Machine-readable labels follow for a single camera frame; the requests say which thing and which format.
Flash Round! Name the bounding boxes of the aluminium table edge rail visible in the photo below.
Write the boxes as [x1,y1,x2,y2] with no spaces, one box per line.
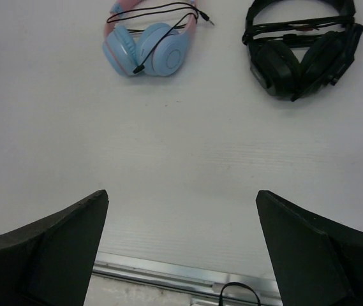
[93,251,283,305]

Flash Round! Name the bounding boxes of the black wrapped headphones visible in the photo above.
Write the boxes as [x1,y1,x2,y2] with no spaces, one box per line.
[242,1,363,102]

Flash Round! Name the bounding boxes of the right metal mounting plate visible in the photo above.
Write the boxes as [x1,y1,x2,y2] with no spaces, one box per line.
[189,296,283,306]

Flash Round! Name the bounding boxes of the thin black audio cable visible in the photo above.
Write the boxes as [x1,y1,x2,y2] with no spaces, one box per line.
[106,2,216,77]

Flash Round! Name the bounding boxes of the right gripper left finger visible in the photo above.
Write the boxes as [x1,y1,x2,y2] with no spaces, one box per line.
[0,190,108,305]

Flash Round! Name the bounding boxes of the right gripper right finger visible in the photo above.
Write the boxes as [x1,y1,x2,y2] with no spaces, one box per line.
[256,190,363,305]

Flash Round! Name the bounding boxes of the pink and blue cat-ear headphones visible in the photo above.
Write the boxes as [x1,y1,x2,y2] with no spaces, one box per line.
[102,13,197,77]

